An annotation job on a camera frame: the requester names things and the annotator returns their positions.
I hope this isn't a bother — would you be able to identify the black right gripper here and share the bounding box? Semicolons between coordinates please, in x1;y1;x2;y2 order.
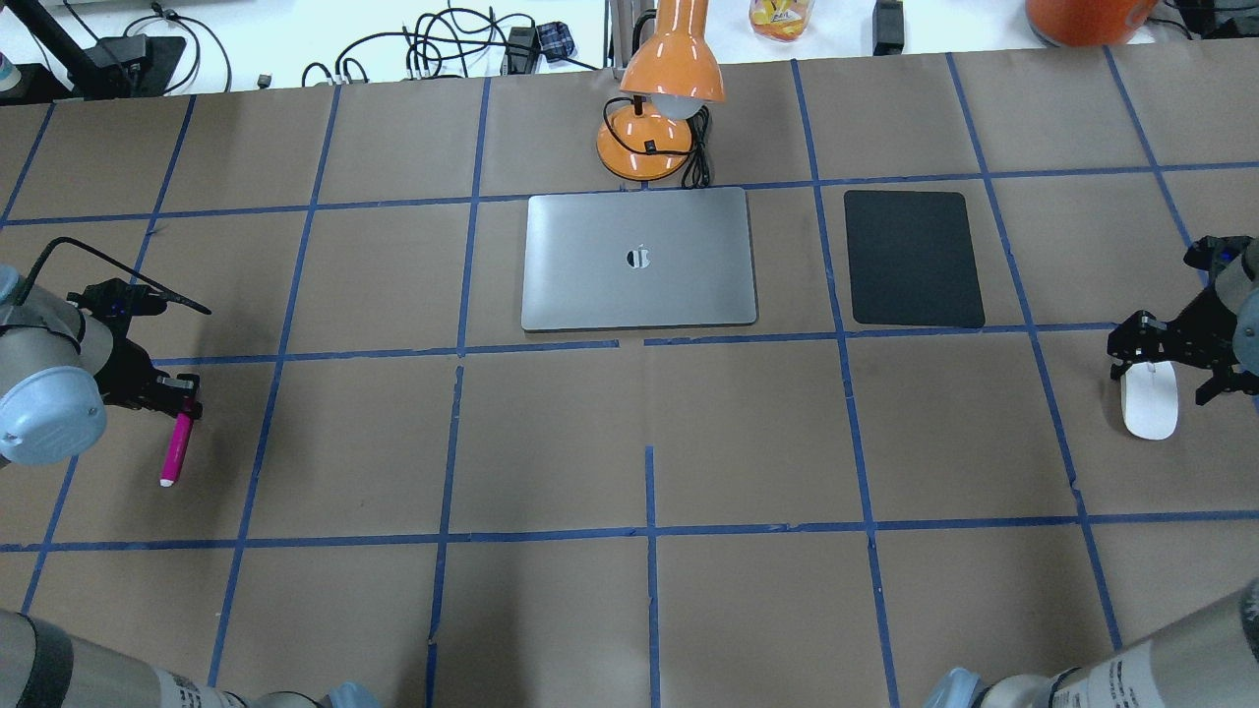
1107;236;1258;406

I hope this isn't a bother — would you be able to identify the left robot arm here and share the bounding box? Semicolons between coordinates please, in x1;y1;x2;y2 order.
1;265;378;707

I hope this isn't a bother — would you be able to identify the orange desk lamp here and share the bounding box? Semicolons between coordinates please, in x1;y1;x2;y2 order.
596;1;726;189

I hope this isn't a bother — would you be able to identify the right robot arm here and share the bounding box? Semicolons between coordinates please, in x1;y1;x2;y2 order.
927;236;1258;707

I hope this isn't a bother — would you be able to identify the black power adapter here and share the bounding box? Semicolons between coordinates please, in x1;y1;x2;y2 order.
871;0;906;55

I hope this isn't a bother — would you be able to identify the orange bucket with lid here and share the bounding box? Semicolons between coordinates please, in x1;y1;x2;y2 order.
1024;0;1160;47

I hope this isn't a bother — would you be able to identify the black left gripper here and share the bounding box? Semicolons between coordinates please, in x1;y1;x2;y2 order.
67;278;204;421

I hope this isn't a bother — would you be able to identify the silver closed laptop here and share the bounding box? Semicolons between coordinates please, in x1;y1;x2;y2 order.
517;186;759;333

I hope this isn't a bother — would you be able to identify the black mousepad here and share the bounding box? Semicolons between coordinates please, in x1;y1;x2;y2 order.
844;190;986;328

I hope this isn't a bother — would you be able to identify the white computer mouse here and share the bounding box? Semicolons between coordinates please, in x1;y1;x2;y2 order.
1121;362;1178;441

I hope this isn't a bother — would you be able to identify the yellow drink bottle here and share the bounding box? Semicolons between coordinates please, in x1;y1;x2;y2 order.
748;0;815;43

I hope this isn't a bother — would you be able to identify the pink marker pen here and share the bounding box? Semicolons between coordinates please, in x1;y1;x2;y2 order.
160;412;194;489

